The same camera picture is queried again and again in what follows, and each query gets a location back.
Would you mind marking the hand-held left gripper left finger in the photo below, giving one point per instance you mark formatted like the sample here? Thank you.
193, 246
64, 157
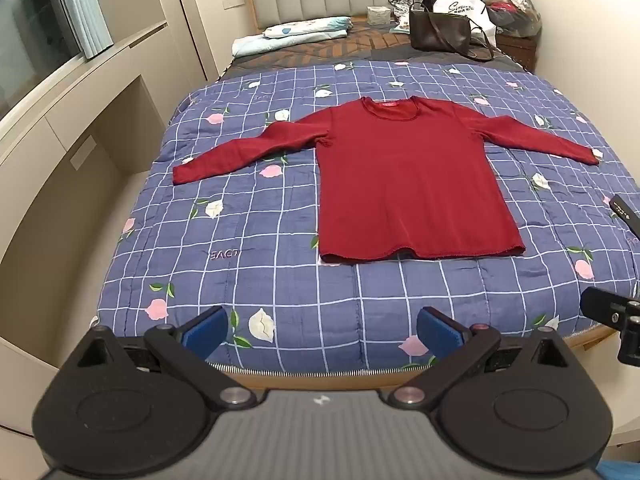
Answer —
206, 328

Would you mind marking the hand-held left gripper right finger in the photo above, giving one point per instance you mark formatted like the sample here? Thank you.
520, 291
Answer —
434, 328

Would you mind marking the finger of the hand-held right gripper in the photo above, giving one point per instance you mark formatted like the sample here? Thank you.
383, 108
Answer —
607, 305

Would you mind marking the red long-sleeve shirt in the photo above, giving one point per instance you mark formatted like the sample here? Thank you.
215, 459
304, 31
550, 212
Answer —
400, 185

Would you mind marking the clear plastic bag of clothes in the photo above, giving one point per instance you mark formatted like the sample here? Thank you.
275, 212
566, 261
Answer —
515, 7

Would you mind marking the small black box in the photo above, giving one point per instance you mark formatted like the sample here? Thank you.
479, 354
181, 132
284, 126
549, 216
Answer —
626, 211

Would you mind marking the blue checked floral quilt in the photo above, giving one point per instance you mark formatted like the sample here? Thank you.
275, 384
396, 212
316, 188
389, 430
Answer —
250, 240

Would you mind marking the beige built-in desk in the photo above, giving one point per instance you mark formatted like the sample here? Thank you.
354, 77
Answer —
60, 160

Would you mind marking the wooden nightstand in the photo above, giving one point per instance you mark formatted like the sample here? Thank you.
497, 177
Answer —
520, 49

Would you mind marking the brown striped bed sheet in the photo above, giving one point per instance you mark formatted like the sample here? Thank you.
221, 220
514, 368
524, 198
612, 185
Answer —
340, 49

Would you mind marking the brown leather handbag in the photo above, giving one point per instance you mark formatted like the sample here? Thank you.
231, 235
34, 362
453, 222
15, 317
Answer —
440, 30

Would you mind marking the beige wardrobe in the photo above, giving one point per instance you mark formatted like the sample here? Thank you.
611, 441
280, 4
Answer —
190, 10

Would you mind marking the white printed pillow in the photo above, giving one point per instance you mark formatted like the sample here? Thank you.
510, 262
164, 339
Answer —
310, 26

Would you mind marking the patterned plastic packet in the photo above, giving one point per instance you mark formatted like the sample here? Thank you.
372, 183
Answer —
400, 7

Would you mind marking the white shopping bag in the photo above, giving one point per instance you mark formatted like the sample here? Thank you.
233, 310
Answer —
460, 2

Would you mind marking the pale green curtain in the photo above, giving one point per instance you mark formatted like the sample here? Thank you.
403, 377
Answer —
82, 5

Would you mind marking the window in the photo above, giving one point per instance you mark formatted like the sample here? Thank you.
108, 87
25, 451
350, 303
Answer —
30, 25

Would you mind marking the white wall socket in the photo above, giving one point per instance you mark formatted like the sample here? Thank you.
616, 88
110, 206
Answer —
233, 1

